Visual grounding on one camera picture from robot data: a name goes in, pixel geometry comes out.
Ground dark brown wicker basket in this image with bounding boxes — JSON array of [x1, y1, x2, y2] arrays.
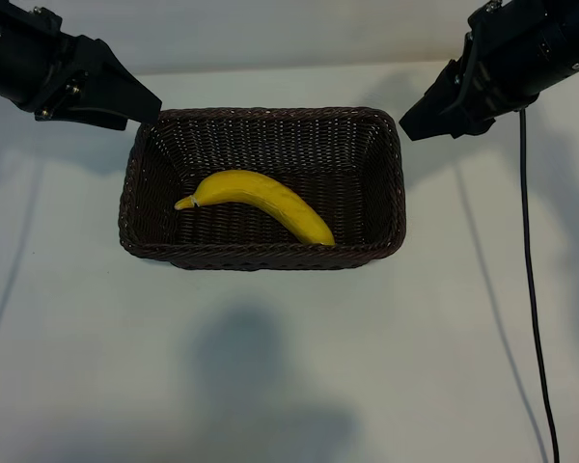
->
[[118, 105, 409, 273]]

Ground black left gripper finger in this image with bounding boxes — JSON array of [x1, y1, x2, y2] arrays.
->
[[69, 106, 127, 132], [85, 46, 163, 121]]

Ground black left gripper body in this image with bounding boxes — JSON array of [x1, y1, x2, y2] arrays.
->
[[0, 0, 109, 123]]

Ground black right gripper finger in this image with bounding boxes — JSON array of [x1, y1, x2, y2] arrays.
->
[[398, 59, 463, 143], [449, 117, 495, 140]]

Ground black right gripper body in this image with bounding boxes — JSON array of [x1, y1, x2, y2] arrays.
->
[[438, 0, 579, 122]]

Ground long black cable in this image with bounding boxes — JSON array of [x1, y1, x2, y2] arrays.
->
[[517, 108, 561, 463]]

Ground yellow banana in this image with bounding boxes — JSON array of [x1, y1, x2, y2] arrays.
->
[[173, 168, 337, 248]]

